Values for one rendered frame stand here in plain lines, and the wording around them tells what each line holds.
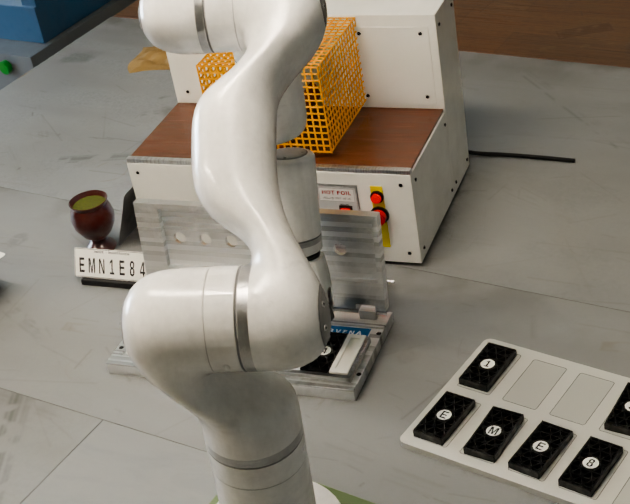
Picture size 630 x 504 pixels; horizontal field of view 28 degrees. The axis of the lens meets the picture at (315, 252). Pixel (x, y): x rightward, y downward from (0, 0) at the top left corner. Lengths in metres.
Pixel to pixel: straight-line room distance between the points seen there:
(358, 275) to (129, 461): 0.48
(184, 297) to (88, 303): 0.97
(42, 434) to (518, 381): 0.75
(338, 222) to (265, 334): 0.70
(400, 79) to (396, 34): 0.09
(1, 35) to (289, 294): 2.87
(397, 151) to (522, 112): 0.56
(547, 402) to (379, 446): 0.26
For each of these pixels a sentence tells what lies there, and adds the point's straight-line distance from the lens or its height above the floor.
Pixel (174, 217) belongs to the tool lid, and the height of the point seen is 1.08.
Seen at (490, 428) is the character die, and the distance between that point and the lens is 1.85.
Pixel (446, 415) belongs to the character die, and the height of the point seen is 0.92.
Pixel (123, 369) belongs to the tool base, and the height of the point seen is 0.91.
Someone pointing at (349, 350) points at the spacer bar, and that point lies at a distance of 2.01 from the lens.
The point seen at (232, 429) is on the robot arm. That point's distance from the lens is 1.45.
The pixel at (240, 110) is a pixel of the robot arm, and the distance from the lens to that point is 1.45.
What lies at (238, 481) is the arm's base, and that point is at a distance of 1.51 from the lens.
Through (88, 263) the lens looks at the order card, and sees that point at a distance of 2.38.
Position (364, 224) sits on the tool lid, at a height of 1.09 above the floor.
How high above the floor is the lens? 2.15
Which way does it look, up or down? 33 degrees down
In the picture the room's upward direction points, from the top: 11 degrees counter-clockwise
